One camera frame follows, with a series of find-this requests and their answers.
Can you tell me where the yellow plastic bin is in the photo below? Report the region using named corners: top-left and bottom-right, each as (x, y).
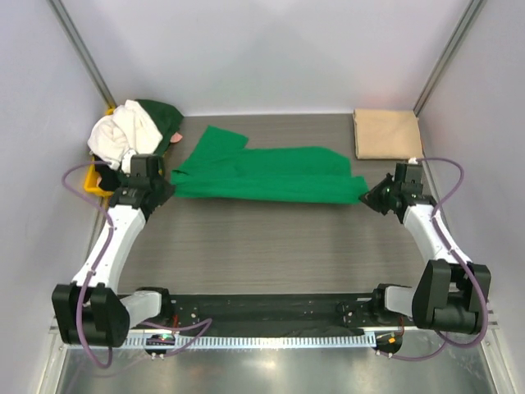
top-left (83, 107), bottom-right (122, 197)

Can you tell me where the bright green t-shirt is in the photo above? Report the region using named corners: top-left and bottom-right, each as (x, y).
top-left (171, 126), bottom-right (368, 204)

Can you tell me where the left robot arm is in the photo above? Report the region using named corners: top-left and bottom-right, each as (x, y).
top-left (52, 154), bottom-right (175, 348)

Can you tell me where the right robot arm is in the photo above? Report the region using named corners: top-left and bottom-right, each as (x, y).
top-left (360, 160), bottom-right (491, 334)

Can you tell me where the dark green t-shirt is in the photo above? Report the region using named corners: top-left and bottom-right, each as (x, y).
top-left (92, 98), bottom-right (185, 192)

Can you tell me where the folded beige t-shirt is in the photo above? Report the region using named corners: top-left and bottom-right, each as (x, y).
top-left (353, 109), bottom-right (423, 160)

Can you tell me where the pink garment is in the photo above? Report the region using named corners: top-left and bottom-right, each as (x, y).
top-left (170, 132), bottom-right (183, 144)

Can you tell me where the white t-shirt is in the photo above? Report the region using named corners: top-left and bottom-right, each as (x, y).
top-left (87, 99), bottom-right (162, 170)

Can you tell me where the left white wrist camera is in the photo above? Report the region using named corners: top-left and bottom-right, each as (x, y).
top-left (109, 149), bottom-right (137, 174)

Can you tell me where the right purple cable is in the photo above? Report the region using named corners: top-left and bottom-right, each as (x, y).
top-left (377, 157), bottom-right (491, 362)

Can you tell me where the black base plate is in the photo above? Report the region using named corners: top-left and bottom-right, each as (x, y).
top-left (130, 293), bottom-right (420, 337)

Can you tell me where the white slotted cable duct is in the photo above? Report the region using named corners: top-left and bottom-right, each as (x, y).
top-left (121, 332), bottom-right (377, 350)

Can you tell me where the aluminium front rail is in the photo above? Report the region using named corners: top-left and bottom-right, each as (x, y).
top-left (48, 295), bottom-right (500, 334)

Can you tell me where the right aluminium frame post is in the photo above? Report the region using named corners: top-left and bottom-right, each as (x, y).
top-left (413, 0), bottom-right (486, 117)

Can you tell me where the aluminium frame post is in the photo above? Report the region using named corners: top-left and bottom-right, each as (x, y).
top-left (413, 0), bottom-right (486, 117)
top-left (46, 0), bottom-right (116, 108)

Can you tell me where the left aluminium frame post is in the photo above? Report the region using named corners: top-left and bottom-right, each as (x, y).
top-left (46, 0), bottom-right (116, 108)

